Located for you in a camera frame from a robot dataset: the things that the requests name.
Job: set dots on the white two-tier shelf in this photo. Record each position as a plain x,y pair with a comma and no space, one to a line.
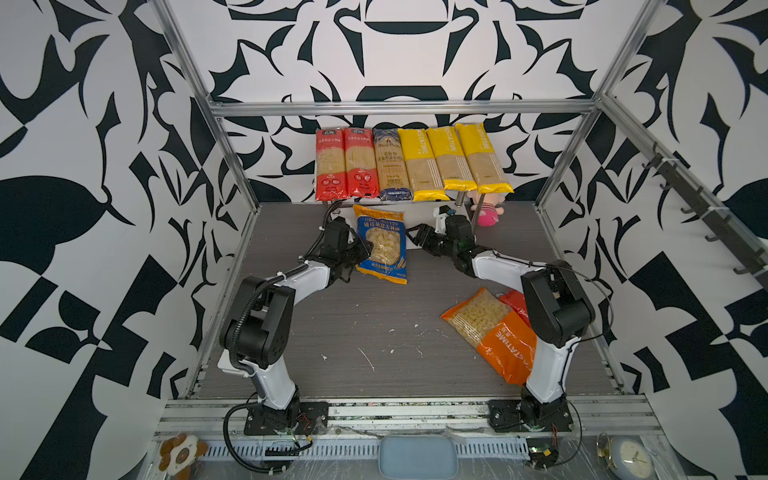
415,213

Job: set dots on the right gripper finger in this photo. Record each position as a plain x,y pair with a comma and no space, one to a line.
417,230
415,239

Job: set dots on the grey blue pad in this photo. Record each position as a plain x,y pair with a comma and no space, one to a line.
418,457

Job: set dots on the yellow spaghetti bag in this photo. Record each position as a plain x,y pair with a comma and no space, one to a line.
451,160
482,160
424,176

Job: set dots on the blue orange orecchiette bag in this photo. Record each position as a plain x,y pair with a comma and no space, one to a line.
386,231

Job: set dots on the analog clock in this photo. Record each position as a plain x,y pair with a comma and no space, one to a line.
624,457

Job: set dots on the pink plush pig toy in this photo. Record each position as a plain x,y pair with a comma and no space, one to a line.
487,208

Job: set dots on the red macaroni bag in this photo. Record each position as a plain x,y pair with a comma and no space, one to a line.
516,301

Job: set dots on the orange pasta bag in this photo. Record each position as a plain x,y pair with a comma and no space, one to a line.
497,333

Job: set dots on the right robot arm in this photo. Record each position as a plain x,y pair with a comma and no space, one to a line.
560,313

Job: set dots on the brown white plush toy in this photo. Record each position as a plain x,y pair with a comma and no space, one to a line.
179,453

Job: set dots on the wall hook rail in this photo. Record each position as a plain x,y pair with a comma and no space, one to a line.
701,204

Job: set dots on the blue gold spaghetti bag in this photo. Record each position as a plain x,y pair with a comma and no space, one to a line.
393,178

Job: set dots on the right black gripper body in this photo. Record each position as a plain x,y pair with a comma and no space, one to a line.
438,244

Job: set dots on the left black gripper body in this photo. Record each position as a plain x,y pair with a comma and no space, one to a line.
356,251

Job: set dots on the red spaghetti bag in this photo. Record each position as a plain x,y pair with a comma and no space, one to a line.
330,166
360,162

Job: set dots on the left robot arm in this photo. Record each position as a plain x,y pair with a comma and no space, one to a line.
255,334

